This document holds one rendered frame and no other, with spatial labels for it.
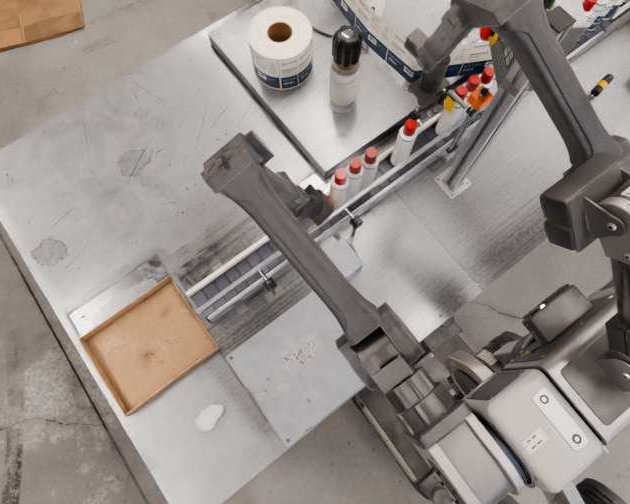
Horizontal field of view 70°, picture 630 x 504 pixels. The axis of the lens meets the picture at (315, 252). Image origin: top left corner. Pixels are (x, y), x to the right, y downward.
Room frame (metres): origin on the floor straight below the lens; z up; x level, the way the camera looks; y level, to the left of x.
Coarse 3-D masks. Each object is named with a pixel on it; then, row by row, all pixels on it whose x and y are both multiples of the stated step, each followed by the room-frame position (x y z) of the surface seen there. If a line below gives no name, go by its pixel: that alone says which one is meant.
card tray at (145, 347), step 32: (160, 288) 0.29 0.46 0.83; (128, 320) 0.20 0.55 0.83; (160, 320) 0.20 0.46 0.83; (192, 320) 0.20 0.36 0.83; (96, 352) 0.11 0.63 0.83; (128, 352) 0.11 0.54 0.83; (160, 352) 0.11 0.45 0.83; (192, 352) 0.10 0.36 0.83; (128, 384) 0.02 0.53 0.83; (160, 384) 0.02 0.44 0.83
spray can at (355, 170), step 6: (354, 162) 0.57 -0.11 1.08; (360, 162) 0.57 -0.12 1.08; (348, 168) 0.57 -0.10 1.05; (354, 168) 0.55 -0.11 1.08; (360, 168) 0.56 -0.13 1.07; (348, 174) 0.55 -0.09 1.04; (354, 174) 0.55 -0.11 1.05; (360, 174) 0.55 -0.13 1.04; (354, 180) 0.54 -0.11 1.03; (360, 180) 0.55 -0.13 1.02; (354, 186) 0.54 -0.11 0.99; (360, 186) 0.55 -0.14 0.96; (348, 192) 0.54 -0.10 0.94; (354, 192) 0.54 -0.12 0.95; (348, 198) 0.54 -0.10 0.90
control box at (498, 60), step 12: (564, 0) 0.69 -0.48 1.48; (576, 0) 0.69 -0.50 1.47; (576, 12) 0.66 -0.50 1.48; (576, 24) 0.64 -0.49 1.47; (492, 36) 0.76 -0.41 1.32; (576, 36) 0.63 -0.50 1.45; (492, 48) 0.73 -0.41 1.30; (564, 48) 0.63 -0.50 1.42; (492, 60) 0.71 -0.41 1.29; (504, 60) 0.67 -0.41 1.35; (504, 72) 0.64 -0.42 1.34
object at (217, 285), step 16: (592, 32) 1.16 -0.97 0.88; (576, 48) 1.09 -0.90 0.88; (480, 112) 0.85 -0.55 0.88; (432, 128) 0.79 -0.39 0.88; (416, 144) 0.73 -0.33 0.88; (384, 160) 0.68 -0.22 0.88; (416, 160) 0.68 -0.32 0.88; (400, 176) 0.64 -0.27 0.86; (368, 192) 0.57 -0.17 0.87; (352, 208) 0.52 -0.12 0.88; (304, 224) 0.47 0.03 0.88; (256, 256) 0.37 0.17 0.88; (224, 272) 0.33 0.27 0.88; (240, 272) 0.33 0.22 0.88; (208, 288) 0.28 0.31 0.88; (224, 288) 0.28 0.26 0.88; (240, 288) 0.28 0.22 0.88
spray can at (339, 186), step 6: (336, 174) 0.53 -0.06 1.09; (342, 174) 0.53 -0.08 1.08; (336, 180) 0.52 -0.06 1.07; (342, 180) 0.52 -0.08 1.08; (348, 180) 0.54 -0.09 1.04; (330, 186) 0.53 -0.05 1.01; (336, 186) 0.52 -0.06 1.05; (342, 186) 0.52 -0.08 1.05; (348, 186) 0.52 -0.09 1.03; (330, 192) 0.53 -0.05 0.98; (336, 192) 0.51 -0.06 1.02; (342, 192) 0.51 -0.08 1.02; (330, 198) 0.53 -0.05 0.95; (336, 198) 0.51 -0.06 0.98; (342, 198) 0.51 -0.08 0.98; (336, 204) 0.51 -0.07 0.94
